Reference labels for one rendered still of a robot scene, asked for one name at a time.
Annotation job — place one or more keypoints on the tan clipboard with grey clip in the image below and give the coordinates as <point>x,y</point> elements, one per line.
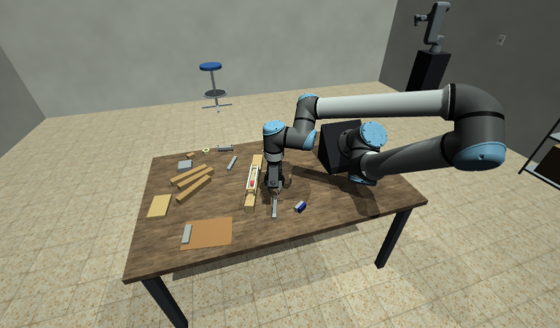
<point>205,233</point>

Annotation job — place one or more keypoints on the tan flat wooden block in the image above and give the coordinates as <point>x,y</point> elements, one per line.
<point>159,206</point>

